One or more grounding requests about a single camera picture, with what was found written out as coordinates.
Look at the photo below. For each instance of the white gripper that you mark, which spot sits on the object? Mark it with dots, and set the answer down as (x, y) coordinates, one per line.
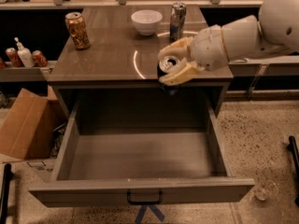
(206, 48)

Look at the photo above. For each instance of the dark blue pepsi can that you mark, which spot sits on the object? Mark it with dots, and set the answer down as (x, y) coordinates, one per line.
(163, 68)

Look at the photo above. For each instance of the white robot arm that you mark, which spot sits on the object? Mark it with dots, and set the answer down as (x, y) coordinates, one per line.
(274, 31)

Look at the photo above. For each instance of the tall silver blue can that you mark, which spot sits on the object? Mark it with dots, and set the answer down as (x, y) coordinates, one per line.
(177, 20)

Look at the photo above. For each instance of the grey cabinet with counter top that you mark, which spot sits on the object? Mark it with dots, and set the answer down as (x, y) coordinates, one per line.
(116, 78)

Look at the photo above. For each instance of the gold orange soda can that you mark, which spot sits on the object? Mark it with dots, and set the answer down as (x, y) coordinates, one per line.
(76, 27)

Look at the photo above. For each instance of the open grey top drawer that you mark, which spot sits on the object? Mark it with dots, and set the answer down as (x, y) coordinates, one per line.
(99, 162)

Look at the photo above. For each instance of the red soda can right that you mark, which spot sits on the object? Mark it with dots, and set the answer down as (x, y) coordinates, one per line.
(40, 59)

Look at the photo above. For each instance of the red soda can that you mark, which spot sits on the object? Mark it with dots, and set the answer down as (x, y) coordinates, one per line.
(14, 58)
(40, 59)

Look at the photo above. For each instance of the red soda can left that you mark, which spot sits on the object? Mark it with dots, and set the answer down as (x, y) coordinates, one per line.
(14, 58)

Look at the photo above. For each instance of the white ceramic bowl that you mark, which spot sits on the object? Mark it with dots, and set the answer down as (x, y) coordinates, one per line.
(146, 22)

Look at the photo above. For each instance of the grey side shelf right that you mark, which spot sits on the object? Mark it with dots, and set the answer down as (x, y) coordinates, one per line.
(279, 66)

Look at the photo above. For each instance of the grey side shelf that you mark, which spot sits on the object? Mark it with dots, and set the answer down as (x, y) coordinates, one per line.
(279, 66)
(23, 74)

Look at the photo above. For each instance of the black bar right edge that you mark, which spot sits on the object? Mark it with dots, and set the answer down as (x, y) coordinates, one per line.
(293, 148)

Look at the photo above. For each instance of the black bar edge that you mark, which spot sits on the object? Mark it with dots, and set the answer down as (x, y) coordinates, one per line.
(7, 175)
(293, 148)

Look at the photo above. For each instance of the clear glass on floor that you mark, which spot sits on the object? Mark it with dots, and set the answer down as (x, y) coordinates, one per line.
(265, 191)

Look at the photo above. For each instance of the white soap dispenser bottle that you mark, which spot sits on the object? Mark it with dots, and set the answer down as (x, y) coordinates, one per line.
(24, 54)

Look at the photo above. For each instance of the brown cardboard box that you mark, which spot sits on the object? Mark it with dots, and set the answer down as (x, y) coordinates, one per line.
(27, 132)

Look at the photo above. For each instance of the grey side shelf left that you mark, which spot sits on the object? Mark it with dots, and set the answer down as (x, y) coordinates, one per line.
(23, 74)

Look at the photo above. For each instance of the black bar left edge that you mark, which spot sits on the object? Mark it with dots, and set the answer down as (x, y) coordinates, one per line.
(7, 175)

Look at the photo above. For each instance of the black drawer handle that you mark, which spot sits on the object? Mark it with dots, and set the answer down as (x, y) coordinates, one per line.
(143, 198)

